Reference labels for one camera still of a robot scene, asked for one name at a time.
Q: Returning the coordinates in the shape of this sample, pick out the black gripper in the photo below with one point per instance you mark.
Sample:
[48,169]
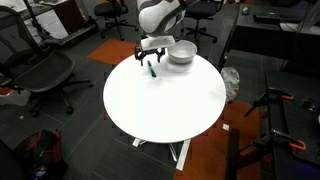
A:
[150,51]

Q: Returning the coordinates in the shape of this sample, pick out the teal and black marker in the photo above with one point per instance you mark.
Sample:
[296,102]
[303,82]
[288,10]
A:
[151,69]

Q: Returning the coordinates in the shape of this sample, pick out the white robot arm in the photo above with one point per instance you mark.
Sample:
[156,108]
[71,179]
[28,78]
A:
[156,16]

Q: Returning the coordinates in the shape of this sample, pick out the white round bowl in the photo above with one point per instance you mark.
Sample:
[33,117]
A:
[181,51]

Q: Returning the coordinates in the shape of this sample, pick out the clear plastic bag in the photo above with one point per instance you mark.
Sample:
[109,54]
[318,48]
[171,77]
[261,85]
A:
[230,83]

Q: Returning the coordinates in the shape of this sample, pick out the black kick scooter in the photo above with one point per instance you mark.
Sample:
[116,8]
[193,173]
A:
[66,38]

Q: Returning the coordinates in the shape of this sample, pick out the brown wooden cabinet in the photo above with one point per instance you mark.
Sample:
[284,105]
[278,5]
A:
[68,13]

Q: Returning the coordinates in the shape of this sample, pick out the white cabinet desk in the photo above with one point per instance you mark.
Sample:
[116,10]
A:
[53,23]

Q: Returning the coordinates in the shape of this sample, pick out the small white paper scrap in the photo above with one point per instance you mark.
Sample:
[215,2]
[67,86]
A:
[226,127]

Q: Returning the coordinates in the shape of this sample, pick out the white metal table base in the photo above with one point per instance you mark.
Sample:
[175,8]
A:
[183,155]

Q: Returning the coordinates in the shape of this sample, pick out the grey computer mouse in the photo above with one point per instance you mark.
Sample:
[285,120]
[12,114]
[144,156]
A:
[245,10]

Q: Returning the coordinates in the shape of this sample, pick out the black mesh office chair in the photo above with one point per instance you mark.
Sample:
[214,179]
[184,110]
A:
[43,70]

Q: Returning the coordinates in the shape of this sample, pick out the black desk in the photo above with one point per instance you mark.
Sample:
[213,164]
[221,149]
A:
[260,36]

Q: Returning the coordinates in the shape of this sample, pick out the black flat keyboard device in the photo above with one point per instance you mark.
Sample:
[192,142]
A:
[266,18]

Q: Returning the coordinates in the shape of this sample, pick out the black orange bar clamp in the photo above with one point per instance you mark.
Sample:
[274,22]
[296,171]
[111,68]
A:
[276,95]
[293,144]

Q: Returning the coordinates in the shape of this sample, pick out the red and black bag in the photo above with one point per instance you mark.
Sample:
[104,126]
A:
[43,150]

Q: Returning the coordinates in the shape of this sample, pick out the black work table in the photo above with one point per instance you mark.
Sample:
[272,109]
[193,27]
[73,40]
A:
[300,123]

